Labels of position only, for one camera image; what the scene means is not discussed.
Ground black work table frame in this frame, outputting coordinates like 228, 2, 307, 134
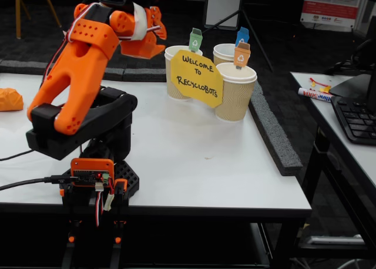
0, 203, 313, 269

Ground black camera cable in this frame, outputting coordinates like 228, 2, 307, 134
0, 149, 35, 162

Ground white red marker pen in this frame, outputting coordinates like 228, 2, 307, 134
298, 87, 334, 103

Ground black usb cable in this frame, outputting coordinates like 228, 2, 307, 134
0, 174, 79, 193

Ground white board panel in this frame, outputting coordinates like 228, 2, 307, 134
203, 0, 244, 31

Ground black tripod stand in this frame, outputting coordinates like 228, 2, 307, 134
199, 9, 274, 73

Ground paper cup with orange label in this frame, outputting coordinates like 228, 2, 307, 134
215, 62, 258, 123

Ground orange paper wad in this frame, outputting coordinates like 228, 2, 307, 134
0, 88, 24, 112

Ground black side table frame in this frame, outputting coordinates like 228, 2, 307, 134
289, 71, 376, 252

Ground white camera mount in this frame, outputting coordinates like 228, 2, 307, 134
129, 2, 150, 42

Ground paper cup with green label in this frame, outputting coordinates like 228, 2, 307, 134
164, 45, 203, 101

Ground long grey foam strip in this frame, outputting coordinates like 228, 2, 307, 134
248, 79, 303, 177
0, 59, 124, 82

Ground paper cup with blue label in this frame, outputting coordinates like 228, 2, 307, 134
213, 43, 239, 66

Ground orange fixed gripper finger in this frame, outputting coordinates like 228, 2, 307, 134
149, 43, 166, 60

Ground black keyboard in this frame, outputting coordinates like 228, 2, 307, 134
330, 96, 376, 146

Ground black table clamp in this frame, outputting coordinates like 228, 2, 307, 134
60, 189, 82, 269
110, 177, 130, 269

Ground orange moving gripper finger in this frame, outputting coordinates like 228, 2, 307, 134
143, 6, 167, 41

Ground black cable bundle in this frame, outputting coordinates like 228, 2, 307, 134
325, 38, 376, 76

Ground orange recycling bin label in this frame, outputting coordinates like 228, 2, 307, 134
234, 42, 252, 70

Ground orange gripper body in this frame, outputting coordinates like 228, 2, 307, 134
120, 33, 158, 60

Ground white and red poster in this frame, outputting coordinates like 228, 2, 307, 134
300, 0, 361, 32

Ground orange controller board holder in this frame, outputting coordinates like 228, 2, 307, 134
70, 157, 115, 191

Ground black grid robot base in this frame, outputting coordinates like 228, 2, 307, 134
58, 159, 140, 199

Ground yellow welcome sign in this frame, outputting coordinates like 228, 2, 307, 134
170, 49, 224, 108

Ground red white black wires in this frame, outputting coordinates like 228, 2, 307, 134
93, 189, 105, 227

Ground green recycling bin label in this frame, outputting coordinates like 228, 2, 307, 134
188, 27, 203, 52

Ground blue recycling bin label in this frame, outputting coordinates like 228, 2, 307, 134
236, 27, 250, 48

